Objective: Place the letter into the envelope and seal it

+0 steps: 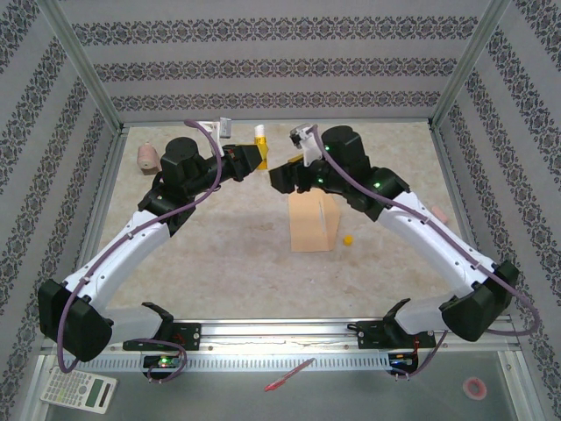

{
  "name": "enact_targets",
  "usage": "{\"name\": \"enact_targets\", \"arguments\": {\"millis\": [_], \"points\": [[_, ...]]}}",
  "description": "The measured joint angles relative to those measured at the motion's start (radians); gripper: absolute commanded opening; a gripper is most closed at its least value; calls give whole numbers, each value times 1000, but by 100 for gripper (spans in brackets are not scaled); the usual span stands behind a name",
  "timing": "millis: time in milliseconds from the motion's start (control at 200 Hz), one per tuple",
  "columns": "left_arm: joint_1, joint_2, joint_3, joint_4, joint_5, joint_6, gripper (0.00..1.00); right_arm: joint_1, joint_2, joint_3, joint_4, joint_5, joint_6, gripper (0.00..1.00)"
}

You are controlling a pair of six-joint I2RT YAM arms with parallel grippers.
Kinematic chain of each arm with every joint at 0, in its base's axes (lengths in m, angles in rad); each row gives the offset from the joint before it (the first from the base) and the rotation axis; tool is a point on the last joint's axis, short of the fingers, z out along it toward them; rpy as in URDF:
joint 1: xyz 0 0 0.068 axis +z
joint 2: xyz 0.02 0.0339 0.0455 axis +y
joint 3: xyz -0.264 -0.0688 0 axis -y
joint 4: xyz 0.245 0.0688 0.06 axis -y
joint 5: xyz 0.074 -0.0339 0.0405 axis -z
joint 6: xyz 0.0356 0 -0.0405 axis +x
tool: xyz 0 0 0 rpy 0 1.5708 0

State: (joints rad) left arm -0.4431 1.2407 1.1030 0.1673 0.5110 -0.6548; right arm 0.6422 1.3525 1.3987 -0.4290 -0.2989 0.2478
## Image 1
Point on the aluminium right frame post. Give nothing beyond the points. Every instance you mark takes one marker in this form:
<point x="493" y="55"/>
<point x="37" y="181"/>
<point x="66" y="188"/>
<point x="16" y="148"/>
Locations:
<point x="465" y="66"/>

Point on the aluminium frame post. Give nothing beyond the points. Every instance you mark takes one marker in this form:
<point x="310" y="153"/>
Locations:
<point x="85" y="66"/>
<point x="465" y="66"/>

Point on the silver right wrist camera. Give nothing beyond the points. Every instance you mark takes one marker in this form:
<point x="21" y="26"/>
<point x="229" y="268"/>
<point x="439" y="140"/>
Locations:
<point x="300" y="135"/>

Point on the left controller board green light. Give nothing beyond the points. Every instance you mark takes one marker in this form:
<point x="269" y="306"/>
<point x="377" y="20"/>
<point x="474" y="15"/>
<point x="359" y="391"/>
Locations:
<point x="163" y="362"/>

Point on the yellow glue stick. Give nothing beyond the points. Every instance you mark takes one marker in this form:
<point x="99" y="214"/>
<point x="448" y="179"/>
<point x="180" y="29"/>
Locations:
<point x="259" y="130"/>

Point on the white left camera bracket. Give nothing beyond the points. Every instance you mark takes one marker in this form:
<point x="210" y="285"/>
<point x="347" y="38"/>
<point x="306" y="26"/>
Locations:
<point x="215" y="131"/>

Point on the pink eraser block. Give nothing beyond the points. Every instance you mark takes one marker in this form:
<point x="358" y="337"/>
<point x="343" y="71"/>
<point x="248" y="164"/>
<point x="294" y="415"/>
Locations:
<point x="439" y="214"/>

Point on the white scientific calculator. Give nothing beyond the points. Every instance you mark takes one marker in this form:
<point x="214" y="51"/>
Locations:
<point x="79" y="390"/>

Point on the right controller board blue light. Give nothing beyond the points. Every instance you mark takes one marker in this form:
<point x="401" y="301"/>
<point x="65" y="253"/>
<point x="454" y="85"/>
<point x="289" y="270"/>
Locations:
<point x="401" y="361"/>

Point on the white right camera bracket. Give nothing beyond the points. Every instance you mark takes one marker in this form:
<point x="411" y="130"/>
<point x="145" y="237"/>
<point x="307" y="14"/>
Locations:
<point x="314" y="151"/>

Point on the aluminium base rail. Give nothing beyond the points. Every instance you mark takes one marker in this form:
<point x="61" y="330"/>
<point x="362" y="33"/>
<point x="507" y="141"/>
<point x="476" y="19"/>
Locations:
<point x="280" y="333"/>

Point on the aluminium right side bar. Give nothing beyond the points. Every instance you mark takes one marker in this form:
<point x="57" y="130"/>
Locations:
<point x="449" y="175"/>

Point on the pink tape roll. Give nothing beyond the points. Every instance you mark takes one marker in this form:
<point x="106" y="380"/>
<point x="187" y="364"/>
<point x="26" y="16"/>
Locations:
<point x="468" y="389"/>

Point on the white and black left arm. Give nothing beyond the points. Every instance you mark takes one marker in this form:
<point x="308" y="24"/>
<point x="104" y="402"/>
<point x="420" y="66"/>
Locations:
<point x="122" y="254"/>

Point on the aluminium left side bar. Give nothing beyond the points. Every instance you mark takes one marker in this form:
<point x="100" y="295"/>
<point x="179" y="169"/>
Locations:
<point x="98" y="197"/>

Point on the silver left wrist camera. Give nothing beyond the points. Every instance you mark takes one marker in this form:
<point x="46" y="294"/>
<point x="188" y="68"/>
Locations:
<point x="225" y="127"/>

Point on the white camera bracket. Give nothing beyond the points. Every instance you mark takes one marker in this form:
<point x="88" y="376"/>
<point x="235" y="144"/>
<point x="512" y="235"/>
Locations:
<point x="314" y="151"/>
<point x="215" y="131"/>

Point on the pink small bottle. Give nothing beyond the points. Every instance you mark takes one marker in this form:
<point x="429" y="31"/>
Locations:
<point x="148" y="159"/>

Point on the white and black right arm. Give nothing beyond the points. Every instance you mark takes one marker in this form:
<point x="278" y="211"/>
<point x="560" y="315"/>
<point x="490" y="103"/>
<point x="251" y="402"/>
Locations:
<point x="425" y="250"/>

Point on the yellow glue stick cap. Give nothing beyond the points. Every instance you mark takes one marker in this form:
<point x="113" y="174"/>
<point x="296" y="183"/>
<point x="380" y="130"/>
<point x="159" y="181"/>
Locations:
<point x="348" y="241"/>

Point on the red pen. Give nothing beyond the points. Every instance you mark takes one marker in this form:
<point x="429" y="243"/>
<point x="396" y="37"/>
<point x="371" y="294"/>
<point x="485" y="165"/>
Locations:
<point x="289" y="375"/>

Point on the aluminium left frame post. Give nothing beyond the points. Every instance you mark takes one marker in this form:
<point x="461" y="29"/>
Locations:
<point x="85" y="66"/>

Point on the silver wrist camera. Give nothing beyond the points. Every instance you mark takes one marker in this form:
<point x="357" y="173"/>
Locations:
<point x="300" y="135"/>
<point x="225" y="127"/>

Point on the aluminium bar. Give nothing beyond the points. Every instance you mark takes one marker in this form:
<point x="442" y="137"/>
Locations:
<point x="98" y="197"/>
<point x="449" y="175"/>

